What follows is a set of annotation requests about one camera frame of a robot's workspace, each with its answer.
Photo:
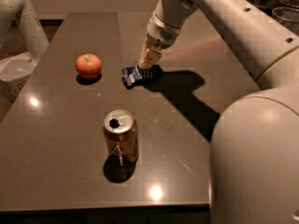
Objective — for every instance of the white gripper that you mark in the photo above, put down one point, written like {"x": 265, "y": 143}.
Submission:
{"x": 161, "y": 34}

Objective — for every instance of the blue rxbar blueberry wrapper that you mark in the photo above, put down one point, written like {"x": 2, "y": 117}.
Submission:
{"x": 136, "y": 76}

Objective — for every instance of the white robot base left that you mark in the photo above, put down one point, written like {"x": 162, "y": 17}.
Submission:
{"x": 22, "y": 32}

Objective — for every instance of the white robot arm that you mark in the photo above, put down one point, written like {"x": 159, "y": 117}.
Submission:
{"x": 254, "y": 149}

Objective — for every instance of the red apple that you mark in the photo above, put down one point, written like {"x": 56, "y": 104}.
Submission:
{"x": 88, "y": 66}

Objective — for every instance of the brown soda can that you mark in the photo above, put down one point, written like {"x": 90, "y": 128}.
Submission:
{"x": 120, "y": 132}

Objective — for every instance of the glass jar with black lid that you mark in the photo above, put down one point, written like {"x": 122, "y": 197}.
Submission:
{"x": 265, "y": 5}

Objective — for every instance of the clear glass bowl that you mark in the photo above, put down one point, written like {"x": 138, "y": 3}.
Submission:
{"x": 288, "y": 17}

